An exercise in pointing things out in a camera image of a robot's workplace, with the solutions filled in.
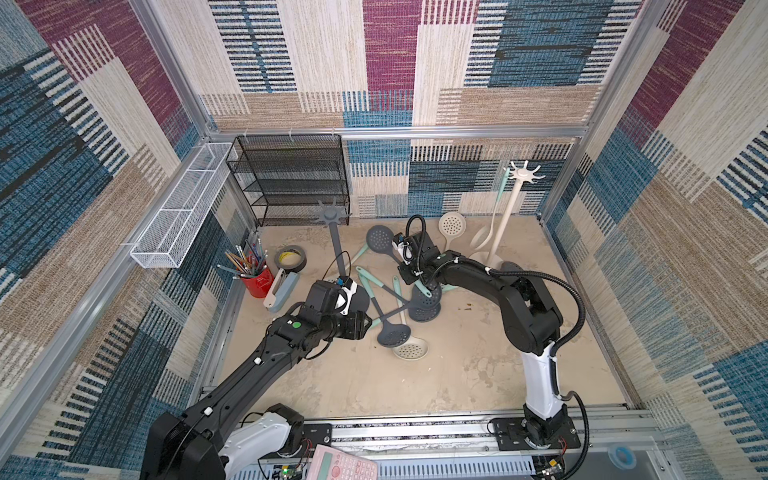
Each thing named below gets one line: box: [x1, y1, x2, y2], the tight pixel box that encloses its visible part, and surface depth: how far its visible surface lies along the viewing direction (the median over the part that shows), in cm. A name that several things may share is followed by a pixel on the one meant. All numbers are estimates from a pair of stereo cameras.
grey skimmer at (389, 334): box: [358, 273, 412, 348], surface depth 93 cm
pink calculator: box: [306, 444, 379, 480], surface depth 70 cm
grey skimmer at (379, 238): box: [366, 225, 401, 265], surface depth 107 cm
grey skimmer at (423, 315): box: [371, 304, 442, 323], surface depth 96 cm
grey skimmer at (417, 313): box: [356, 266, 442, 322], surface depth 97 cm
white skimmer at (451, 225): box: [438, 211, 467, 253], surface depth 117 cm
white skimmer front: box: [392, 276, 429, 361], surface depth 89 cm
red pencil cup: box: [217, 238, 274, 299], surface depth 96 cm
